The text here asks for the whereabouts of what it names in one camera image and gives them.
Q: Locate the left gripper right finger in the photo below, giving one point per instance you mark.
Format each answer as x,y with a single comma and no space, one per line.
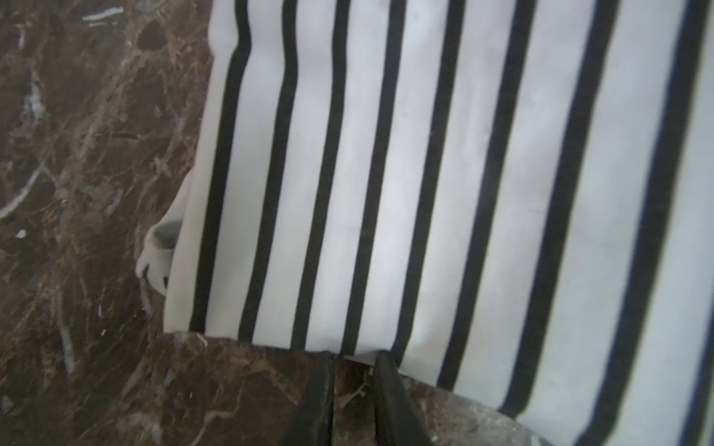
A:
396,419

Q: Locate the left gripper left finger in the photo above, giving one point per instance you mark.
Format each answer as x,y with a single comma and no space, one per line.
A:
312,422

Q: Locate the black white striped tank top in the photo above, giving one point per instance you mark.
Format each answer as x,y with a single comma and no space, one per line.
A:
512,198

